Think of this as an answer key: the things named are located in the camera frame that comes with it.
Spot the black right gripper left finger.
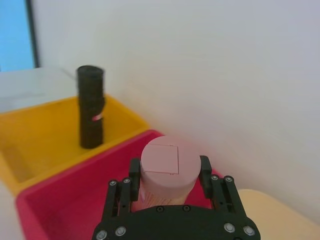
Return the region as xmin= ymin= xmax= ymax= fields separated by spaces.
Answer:
xmin=99 ymin=157 xmax=142 ymax=227

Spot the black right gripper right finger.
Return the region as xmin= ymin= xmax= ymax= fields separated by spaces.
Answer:
xmin=198 ymin=155 xmax=248 ymax=221

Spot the pink lidded round container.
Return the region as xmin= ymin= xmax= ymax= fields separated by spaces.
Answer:
xmin=132 ymin=135 xmax=202 ymax=212

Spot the red plastic bin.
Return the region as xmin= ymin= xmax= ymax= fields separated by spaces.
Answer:
xmin=15 ymin=129 xmax=224 ymax=240

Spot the black rolled cylinder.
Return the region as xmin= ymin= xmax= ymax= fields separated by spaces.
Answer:
xmin=75 ymin=64 xmax=107 ymax=150

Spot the yellow plastic bin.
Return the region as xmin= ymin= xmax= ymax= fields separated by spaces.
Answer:
xmin=0 ymin=94 xmax=152 ymax=198

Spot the blue screen with black frame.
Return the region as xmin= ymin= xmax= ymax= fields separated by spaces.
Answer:
xmin=0 ymin=0 xmax=41 ymax=73

